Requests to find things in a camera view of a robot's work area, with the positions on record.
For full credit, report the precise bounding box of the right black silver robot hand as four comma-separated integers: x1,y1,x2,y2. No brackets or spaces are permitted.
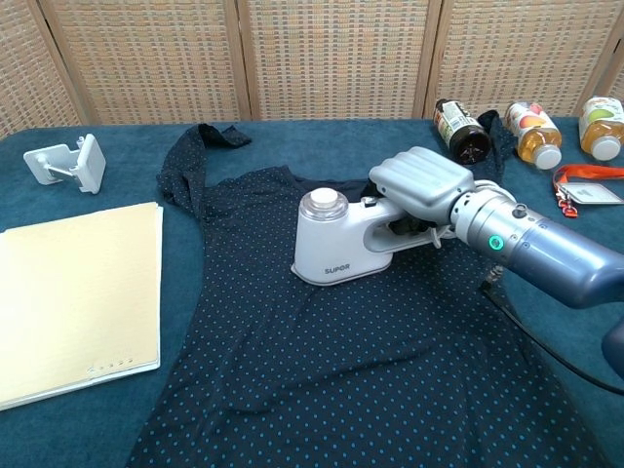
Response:
368,145,477,240

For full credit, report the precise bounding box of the white Supor garment steamer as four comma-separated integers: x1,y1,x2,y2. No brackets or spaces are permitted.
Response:
291,187,457,288

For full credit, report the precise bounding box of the navy polka dot shirt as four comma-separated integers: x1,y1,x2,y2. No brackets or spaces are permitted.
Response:
124,110,615,468

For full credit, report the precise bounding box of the dark brown drink bottle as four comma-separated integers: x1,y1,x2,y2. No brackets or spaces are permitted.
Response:
432,98,492,165

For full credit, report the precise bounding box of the peach label tea bottle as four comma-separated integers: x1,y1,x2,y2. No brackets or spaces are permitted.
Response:
504,100,564,171

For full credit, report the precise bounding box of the woven bamboo folding screen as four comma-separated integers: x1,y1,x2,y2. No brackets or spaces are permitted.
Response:
0,0,624,140

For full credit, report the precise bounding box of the white ID badge holder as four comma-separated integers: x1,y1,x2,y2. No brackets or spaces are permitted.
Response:
567,182,624,205

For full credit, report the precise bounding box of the green apple label tea bottle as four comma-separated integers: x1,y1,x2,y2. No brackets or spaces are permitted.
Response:
578,96,624,161

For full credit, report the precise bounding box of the white folding phone stand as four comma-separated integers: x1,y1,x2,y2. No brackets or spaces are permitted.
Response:
22,134,107,195

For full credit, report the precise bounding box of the cream paper folder stack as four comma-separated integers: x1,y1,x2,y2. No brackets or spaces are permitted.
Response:
0,201,165,411

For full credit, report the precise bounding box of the blue felt table cover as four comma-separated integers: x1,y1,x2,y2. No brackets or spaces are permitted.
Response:
0,116,624,468

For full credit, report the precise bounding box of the orange lanyard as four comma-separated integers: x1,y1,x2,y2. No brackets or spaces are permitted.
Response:
551,164,624,218

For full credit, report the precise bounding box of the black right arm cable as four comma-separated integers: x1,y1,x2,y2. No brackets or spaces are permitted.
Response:
482,267,624,394

